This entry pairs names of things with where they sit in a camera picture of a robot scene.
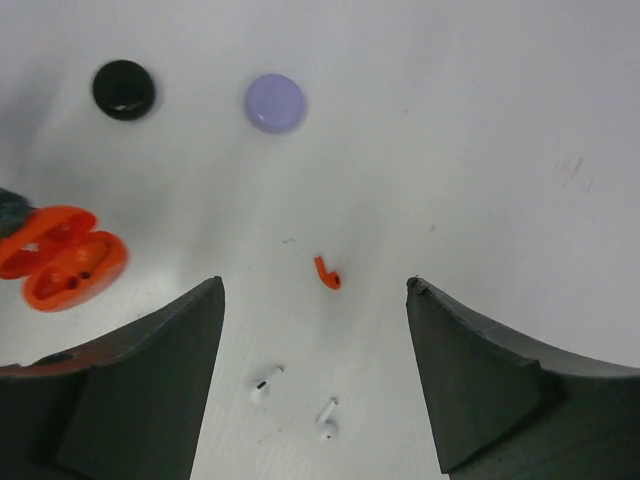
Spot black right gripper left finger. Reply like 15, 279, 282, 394
1, 277, 225, 479

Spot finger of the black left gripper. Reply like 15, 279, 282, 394
0, 189, 30, 239

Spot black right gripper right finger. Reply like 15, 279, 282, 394
406, 277, 639, 479

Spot orange earbud charging case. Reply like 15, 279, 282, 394
1, 205, 129, 312

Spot black earbud charging case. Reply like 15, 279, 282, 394
91, 59, 156, 121

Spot orange earbud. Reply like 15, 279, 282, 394
64, 241, 108, 290
314, 255, 341, 290

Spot purple earbud charging case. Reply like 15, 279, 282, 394
244, 73, 307, 135

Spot white earbud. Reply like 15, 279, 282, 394
249, 365, 285, 405
315, 397, 339, 442

